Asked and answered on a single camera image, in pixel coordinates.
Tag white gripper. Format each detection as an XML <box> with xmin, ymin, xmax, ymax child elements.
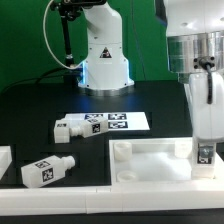
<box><xmin>184</xmin><ymin>72</ymin><xmax>224</xmax><ymax>158</ymax></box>

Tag white square table top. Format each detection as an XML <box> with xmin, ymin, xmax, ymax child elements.
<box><xmin>108</xmin><ymin>136</ymin><xmax>216</xmax><ymax>185</ymax></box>

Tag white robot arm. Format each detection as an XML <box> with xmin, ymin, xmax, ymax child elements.
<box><xmin>80</xmin><ymin>0</ymin><xmax>224</xmax><ymax>158</ymax></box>

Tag white U-shaped obstacle fence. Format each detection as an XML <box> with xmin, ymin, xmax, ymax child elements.
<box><xmin>0</xmin><ymin>139</ymin><xmax>224</xmax><ymax>217</ymax></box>

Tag white sheet with tags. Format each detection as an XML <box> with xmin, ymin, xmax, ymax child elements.
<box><xmin>65</xmin><ymin>112</ymin><xmax>150</xmax><ymax>131</ymax></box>

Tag white block at left edge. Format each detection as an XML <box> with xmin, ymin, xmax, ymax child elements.
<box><xmin>0</xmin><ymin>146</ymin><xmax>12</xmax><ymax>180</ymax></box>

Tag black cables on table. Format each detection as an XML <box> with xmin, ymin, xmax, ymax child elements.
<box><xmin>0</xmin><ymin>67</ymin><xmax>83</xmax><ymax>96</ymax></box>

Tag white cable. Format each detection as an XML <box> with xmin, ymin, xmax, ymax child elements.
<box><xmin>42</xmin><ymin>0</ymin><xmax>84</xmax><ymax>71</ymax></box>

